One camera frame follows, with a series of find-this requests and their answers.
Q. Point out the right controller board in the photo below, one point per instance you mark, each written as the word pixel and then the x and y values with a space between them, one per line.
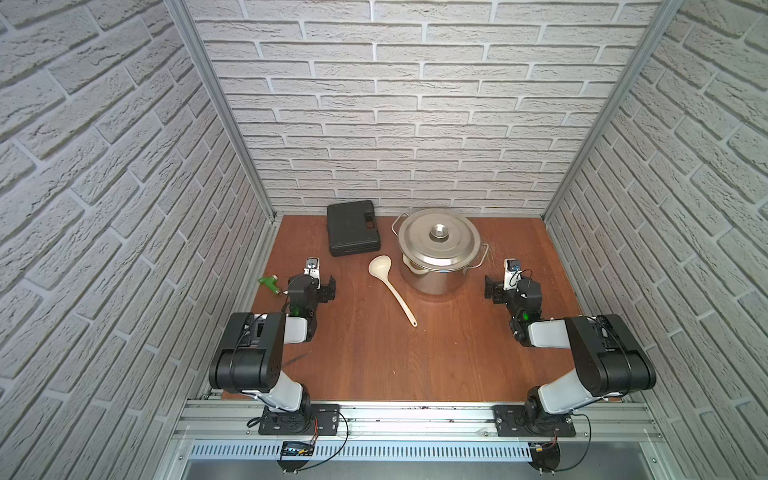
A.
pixel 545 457

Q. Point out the black plastic tool case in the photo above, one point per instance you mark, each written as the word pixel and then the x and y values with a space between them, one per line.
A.
pixel 352 228

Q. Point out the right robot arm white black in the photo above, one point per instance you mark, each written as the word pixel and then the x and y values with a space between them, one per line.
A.
pixel 608 361

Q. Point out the cream plastic ladle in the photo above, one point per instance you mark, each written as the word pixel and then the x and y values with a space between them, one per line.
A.
pixel 379 268

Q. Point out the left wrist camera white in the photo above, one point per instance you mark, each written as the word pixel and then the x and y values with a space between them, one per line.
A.
pixel 312 268

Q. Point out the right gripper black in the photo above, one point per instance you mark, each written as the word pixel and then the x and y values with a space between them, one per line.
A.
pixel 496 289

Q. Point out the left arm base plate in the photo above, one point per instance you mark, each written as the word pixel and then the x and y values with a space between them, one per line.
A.
pixel 321 419

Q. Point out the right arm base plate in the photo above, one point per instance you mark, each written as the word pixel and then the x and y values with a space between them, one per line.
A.
pixel 518 421

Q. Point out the left controller board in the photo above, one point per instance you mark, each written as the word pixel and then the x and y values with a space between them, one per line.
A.
pixel 294 455

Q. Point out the controller board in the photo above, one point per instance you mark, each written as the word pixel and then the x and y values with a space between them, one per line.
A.
pixel 545 457
pixel 294 455

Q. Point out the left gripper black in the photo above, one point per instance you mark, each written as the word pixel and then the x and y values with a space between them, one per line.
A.
pixel 324 289

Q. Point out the green plastic tool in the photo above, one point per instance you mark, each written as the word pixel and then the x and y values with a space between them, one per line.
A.
pixel 271 283

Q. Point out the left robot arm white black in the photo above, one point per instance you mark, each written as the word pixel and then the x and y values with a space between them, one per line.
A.
pixel 249 358

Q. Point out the yellow black screwdriver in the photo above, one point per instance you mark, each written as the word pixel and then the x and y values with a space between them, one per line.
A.
pixel 294 360

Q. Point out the aluminium mounting rail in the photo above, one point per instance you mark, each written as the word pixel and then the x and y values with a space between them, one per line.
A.
pixel 420 421

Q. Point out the stainless steel pot lid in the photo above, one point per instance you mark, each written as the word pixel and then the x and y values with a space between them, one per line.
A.
pixel 437 239

